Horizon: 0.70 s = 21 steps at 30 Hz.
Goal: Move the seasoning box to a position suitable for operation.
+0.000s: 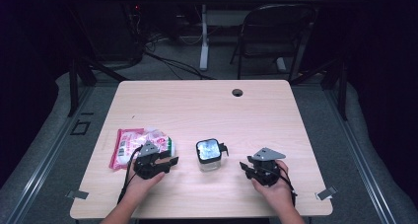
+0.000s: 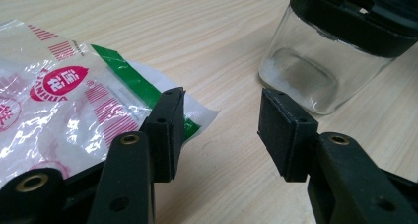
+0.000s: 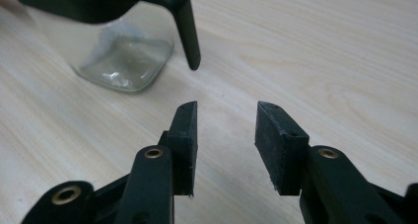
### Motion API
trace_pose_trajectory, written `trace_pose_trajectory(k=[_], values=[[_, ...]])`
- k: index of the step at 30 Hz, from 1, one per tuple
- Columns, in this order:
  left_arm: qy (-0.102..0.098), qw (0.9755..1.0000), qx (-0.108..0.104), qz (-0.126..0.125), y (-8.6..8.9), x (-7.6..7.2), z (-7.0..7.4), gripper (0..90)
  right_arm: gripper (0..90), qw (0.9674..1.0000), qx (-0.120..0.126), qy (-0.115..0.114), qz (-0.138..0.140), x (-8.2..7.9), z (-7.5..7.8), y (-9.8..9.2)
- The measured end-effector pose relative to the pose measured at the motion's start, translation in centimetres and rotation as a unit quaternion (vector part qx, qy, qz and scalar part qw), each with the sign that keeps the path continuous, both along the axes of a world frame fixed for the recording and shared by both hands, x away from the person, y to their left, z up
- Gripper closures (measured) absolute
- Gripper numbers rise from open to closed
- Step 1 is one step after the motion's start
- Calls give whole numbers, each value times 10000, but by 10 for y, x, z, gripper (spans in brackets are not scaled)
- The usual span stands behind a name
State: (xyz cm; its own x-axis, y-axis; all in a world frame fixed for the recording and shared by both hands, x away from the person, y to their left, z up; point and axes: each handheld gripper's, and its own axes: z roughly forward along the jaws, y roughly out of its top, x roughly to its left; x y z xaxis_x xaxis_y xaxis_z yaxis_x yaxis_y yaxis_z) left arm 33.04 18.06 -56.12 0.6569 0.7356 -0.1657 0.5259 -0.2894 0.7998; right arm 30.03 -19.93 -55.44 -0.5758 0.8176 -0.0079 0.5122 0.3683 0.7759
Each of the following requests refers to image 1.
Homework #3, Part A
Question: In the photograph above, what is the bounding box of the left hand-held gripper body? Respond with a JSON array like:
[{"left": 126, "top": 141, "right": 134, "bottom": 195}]
[{"left": 133, "top": 140, "right": 166, "bottom": 181}]

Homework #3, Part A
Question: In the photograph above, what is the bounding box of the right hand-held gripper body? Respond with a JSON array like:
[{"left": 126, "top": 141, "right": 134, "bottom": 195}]
[{"left": 251, "top": 147, "right": 286, "bottom": 187}]

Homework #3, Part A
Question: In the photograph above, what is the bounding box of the pink and white plastic bag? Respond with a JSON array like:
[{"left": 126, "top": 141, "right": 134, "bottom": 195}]
[{"left": 108, "top": 127, "right": 176, "bottom": 171}]

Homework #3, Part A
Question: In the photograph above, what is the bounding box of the clear jar with black lid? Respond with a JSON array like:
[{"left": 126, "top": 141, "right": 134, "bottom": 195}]
[{"left": 195, "top": 138, "right": 230, "bottom": 173}]

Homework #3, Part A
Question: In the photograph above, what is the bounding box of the person's right hand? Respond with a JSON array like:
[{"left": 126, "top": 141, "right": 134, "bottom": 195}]
[{"left": 250, "top": 160, "right": 295, "bottom": 208}]

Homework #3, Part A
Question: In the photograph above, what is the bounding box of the person's left hand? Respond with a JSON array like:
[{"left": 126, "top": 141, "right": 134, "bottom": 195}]
[{"left": 125, "top": 169, "right": 166, "bottom": 202}]

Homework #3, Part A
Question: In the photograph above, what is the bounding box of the grey tape piece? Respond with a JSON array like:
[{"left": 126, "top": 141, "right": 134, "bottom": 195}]
[
  {"left": 65, "top": 189, "right": 90, "bottom": 200},
  {"left": 314, "top": 186, "right": 338, "bottom": 201}
]

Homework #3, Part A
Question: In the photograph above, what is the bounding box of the black metal stand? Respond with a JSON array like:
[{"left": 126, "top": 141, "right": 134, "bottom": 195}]
[
  {"left": 289, "top": 52, "right": 349, "bottom": 121},
  {"left": 67, "top": 52, "right": 129, "bottom": 118}
]

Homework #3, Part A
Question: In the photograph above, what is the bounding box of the black folding chair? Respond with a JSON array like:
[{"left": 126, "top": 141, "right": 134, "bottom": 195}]
[{"left": 230, "top": 3, "right": 317, "bottom": 82}]

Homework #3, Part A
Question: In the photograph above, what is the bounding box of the white desk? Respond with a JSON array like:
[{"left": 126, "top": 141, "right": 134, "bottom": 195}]
[{"left": 179, "top": 0, "right": 326, "bottom": 74}]

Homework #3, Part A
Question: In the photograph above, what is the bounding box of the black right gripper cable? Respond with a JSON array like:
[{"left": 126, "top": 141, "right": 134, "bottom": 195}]
[{"left": 278, "top": 166, "right": 298, "bottom": 207}]

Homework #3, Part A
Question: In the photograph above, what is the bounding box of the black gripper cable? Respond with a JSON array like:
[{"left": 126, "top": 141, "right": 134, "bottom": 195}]
[
  {"left": 278, "top": 166, "right": 298, "bottom": 207},
  {"left": 117, "top": 147, "right": 141, "bottom": 205}
]

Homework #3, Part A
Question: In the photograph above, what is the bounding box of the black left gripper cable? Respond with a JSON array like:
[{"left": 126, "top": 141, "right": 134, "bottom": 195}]
[{"left": 117, "top": 147, "right": 141, "bottom": 205}]

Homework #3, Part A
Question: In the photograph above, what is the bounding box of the black floor cable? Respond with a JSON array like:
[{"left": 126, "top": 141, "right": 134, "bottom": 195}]
[{"left": 143, "top": 48, "right": 216, "bottom": 81}]

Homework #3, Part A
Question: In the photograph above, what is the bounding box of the metal floor rail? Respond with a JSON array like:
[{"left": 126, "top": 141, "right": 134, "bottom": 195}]
[
  {"left": 323, "top": 85, "right": 397, "bottom": 224},
  {"left": 6, "top": 85, "right": 97, "bottom": 224}
]

